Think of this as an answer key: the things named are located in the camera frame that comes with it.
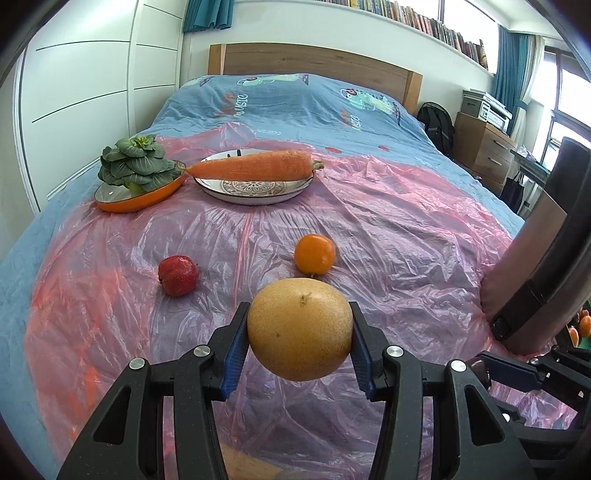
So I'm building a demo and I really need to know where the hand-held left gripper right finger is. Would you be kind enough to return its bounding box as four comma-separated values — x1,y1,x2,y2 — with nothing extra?
348,301,539,480

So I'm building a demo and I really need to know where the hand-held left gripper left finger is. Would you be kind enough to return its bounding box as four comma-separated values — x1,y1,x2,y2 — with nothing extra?
55,302,252,480

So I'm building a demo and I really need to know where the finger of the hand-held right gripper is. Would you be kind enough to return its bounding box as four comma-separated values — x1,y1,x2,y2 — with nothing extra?
492,401,591,462
478,349,591,409

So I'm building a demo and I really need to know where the yellow pear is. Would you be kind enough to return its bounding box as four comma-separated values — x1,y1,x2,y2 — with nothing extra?
247,278,354,382

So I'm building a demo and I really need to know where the brown and black chair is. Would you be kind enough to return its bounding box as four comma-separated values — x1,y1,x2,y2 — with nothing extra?
480,137,591,356

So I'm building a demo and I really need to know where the small red apple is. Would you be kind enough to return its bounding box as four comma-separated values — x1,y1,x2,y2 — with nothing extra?
158,255,201,297

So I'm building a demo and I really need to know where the pink plastic sheet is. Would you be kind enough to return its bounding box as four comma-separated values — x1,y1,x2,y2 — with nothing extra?
23,122,578,480

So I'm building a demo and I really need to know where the patterned white plate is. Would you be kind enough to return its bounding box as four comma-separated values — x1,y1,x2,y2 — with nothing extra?
194,150,315,206

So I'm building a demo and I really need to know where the black bag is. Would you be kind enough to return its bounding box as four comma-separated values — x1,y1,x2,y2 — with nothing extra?
500,175,527,214

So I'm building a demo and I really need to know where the orange plate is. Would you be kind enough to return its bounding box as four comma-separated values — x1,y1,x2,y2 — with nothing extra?
95,161,188,214

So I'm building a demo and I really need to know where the carrot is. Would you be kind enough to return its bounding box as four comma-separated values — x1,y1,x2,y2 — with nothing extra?
185,150,325,182

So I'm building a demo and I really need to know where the bok choy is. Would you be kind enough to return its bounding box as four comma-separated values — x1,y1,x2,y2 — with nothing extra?
97,134,183,195

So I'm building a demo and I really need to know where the wooden drawer cabinet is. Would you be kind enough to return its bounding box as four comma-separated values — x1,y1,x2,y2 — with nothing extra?
453,112,518,185

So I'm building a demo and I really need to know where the black backpack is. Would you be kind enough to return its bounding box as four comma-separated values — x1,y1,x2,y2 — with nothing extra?
417,102,456,155

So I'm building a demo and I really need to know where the blue printed blanket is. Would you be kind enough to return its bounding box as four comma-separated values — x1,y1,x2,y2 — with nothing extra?
0,73,527,467

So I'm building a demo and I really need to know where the white printer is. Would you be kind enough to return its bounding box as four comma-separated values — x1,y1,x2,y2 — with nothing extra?
460,90,513,132

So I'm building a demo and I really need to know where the window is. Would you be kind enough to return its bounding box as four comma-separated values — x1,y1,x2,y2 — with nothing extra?
531,44,591,155

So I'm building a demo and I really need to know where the teal curtain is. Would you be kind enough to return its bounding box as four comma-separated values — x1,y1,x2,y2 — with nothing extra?
494,24,546,112
182,0,235,33

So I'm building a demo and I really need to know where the wooden headboard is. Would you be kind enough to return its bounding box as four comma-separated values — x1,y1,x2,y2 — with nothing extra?
208,43,423,114

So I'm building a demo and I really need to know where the white wardrobe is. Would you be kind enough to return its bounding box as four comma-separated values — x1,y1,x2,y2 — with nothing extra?
14,0,192,213

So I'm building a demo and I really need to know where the row of books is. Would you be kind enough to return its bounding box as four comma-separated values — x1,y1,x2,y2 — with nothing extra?
318,0,490,70

